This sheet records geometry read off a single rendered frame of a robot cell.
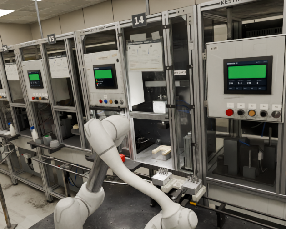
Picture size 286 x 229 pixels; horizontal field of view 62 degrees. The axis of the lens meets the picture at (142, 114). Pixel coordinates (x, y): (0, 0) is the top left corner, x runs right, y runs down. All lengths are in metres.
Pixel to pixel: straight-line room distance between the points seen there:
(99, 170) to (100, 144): 0.34
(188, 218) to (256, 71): 0.83
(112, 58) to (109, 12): 5.01
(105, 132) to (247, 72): 0.83
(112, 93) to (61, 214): 0.98
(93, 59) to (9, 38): 7.59
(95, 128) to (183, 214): 0.58
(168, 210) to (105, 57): 1.29
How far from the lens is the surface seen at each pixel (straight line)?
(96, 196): 1.65
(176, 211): 1.18
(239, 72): 1.44
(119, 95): 1.94
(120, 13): 6.65
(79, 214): 1.61
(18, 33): 9.75
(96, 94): 2.13
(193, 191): 1.60
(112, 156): 1.21
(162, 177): 1.73
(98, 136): 1.20
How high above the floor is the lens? 1.75
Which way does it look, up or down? 13 degrees down
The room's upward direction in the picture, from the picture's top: 5 degrees counter-clockwise
